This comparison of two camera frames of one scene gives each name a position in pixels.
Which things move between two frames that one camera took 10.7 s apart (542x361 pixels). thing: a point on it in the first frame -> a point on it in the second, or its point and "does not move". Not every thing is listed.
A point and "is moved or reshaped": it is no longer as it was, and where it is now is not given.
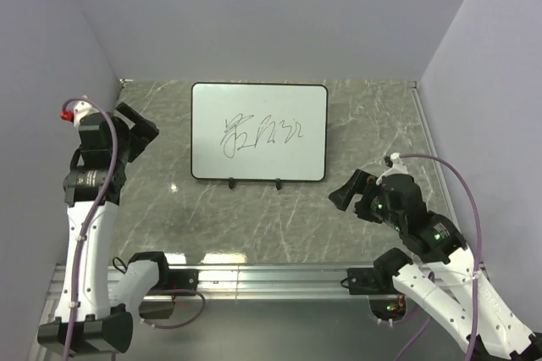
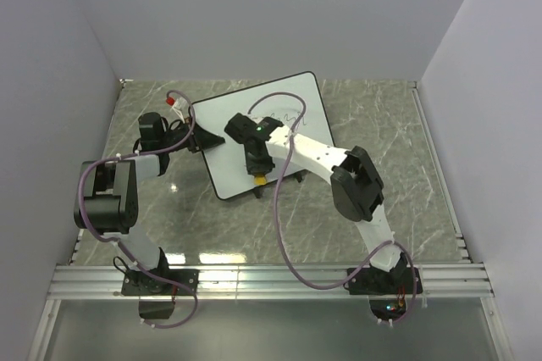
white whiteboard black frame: (259, 131) is moved or reshaped
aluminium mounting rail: (235, 282) does not move
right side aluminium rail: (429, 146) does not move
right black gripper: (362, 182) -> (263, 169)
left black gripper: (142, 133) -> (200, 139)
